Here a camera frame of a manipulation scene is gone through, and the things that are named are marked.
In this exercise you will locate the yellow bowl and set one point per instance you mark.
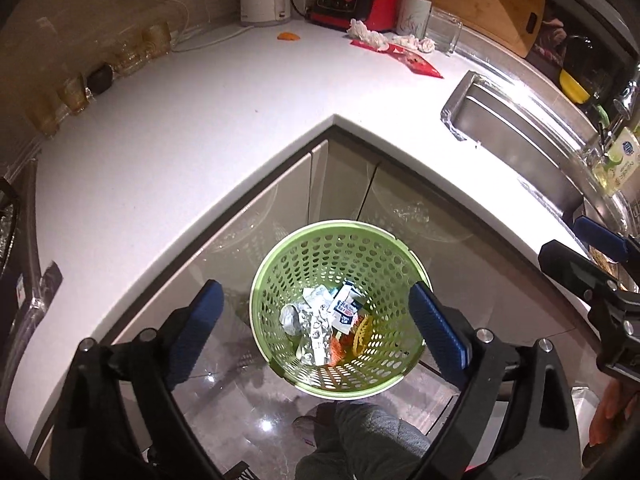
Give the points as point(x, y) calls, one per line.
point(574, 87)

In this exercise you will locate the yellow foam fruit net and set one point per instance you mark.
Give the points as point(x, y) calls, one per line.
point(364, 335)

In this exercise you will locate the crumpled white tissue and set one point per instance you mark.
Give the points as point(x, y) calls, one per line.
point(367, 34)
point(415, 42)

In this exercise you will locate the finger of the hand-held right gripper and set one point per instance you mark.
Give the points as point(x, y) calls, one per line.
point(602, 237)
point(575, 270)

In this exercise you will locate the metal faucet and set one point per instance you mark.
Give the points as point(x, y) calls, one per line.
point(612, 120)

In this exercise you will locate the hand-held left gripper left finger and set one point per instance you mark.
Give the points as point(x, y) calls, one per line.
point(195, 325)

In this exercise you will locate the dark brown cup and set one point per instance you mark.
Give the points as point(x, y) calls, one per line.
point(101, 79)

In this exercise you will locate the amber glass cup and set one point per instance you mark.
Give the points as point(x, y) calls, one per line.
point(42, 115)
point(129, 57)
point(72, 94)
point(157, 39)

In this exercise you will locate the silver blister pack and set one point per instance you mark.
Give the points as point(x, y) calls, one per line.
point(312, 330)

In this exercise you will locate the red wrapper strip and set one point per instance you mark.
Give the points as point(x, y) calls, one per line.
point(372, 47)

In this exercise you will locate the red snack packet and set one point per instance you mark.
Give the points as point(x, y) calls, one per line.
point(422, 64)

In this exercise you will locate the green perforated plastic basket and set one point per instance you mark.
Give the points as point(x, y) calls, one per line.
point(280, 280)

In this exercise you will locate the person's right hand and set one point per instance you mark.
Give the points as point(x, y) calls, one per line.
point(607, 410)

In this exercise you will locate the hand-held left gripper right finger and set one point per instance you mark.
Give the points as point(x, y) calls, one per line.
point(440, 330)

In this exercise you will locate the person's grey trouser leg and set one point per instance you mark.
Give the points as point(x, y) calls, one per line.
point(360, 440)

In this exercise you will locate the foil-lined stove burner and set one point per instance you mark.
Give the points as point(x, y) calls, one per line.
point(6, 230)

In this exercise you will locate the white printed mug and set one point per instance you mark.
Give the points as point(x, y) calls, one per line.
point(414, 16)

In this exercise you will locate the orange peel piece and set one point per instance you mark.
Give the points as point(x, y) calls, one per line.
point(289, 36)

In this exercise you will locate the person's slipper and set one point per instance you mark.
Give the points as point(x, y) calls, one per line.
point(305, 427)

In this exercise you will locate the orange foam fruit net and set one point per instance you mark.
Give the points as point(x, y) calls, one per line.
point(341, 350)

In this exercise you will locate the clear glass mug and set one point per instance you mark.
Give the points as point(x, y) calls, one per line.
point(442, 31)

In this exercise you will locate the blue white milk carton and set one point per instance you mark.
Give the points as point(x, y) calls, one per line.
point(346, 312)

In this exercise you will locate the stainless steel sink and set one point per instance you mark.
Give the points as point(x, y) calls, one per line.
point(515, 130)

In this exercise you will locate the dish soap bottle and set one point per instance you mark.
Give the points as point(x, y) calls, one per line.
point(620, 160)

